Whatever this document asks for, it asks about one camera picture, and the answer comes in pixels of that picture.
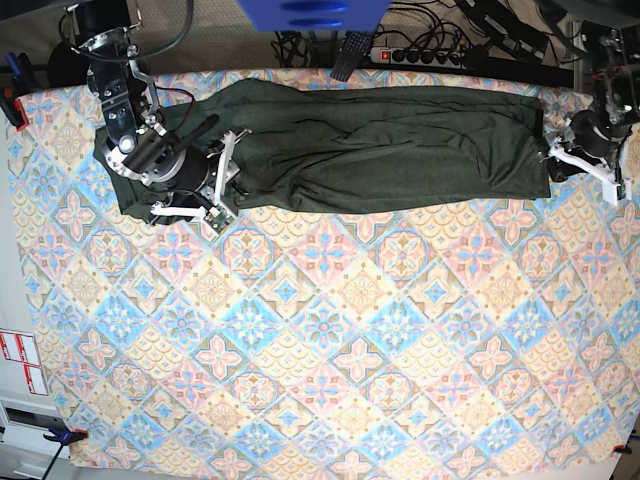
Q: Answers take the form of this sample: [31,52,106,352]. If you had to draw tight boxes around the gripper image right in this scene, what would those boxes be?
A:
[542,110,631,187]

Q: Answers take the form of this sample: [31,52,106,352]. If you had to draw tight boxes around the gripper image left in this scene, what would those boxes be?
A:
[99,113,252,225]

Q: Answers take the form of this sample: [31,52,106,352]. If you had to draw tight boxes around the dark green long-sleeve T-shirt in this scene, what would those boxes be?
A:
[110,79,550,222]

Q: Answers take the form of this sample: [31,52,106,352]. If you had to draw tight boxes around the blue clamp top left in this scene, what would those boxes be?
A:
[1,52,29,132]

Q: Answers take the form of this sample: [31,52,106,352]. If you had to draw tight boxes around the blue clamp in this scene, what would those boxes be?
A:
[1,52,29,132]
[42,428,89,480]

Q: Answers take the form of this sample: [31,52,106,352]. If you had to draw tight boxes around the blue plastic box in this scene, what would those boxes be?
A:
[238,0,391,32]

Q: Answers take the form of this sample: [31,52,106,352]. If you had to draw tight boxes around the black remote-like device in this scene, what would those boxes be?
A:
[330,31,374,82]

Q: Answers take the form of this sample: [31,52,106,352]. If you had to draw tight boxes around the red white label stickers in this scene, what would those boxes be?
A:
[1,330,48,396]

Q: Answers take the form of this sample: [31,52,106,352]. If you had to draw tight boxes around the colourful patterned tablecloth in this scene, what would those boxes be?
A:
[7,87,639,479]

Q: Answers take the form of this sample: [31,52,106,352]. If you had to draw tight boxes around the clamp bottom right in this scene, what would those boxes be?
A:
[613,445,633,455]

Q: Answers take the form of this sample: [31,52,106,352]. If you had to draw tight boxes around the blue clamp bottom left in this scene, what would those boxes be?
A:
[42,428,89,480]

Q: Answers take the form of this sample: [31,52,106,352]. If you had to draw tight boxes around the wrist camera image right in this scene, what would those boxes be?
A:
[602,177,633,206]

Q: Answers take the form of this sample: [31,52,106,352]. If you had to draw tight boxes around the black power strip red switch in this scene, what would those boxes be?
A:
[369,47,462,69]

